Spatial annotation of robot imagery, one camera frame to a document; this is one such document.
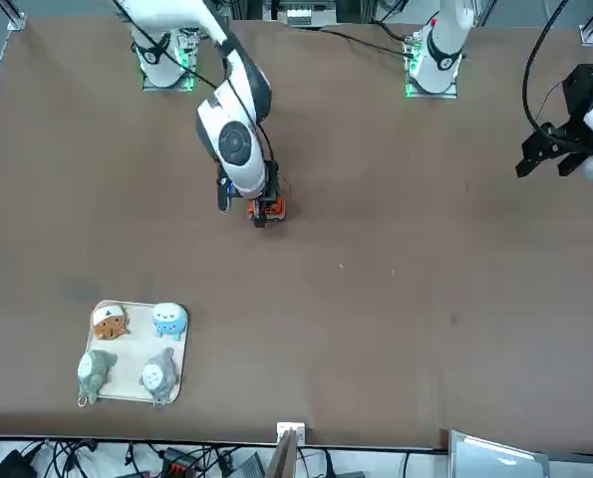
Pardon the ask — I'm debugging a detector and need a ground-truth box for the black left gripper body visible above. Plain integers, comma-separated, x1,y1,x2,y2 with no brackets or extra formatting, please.
544,64,593,150

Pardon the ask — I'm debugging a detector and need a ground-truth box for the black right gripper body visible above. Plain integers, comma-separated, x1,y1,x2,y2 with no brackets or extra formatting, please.
260,159,281,199

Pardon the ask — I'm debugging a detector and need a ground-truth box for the orange-and-blue toy bus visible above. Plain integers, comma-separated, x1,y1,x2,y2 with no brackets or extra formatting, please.
245,195,288,226

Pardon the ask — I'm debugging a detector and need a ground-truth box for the light blue round plush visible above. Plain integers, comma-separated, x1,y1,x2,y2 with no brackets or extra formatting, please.
150,302,187,342

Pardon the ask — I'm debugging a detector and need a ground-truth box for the brown hamster plush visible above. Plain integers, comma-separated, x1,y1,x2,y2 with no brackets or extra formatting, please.
90,304,131,342

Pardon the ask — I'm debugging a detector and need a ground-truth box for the white rectangular tray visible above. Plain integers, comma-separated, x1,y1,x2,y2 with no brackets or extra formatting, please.
85,298,188,402

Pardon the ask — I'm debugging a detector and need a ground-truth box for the grey-green plush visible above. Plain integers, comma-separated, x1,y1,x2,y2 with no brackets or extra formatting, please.
76,349,118,408

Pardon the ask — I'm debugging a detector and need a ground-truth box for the black power strip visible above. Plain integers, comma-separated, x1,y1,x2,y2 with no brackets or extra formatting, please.
160,446,198,478

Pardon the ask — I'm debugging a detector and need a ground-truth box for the grey laptop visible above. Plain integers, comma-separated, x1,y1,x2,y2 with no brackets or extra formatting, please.
447,430,552,478

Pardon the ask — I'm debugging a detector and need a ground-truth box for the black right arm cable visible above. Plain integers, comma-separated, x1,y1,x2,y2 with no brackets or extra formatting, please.
110,0,293,200

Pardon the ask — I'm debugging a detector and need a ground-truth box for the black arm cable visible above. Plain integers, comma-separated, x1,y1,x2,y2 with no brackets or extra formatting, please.
110,0,293,200
521,0,574,135

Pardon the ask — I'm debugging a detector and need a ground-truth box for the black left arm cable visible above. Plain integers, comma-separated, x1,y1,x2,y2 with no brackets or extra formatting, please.
521,0,574,135

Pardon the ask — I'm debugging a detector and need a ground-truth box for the black cable across table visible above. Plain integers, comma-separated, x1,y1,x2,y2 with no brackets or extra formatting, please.
295,23,413,57

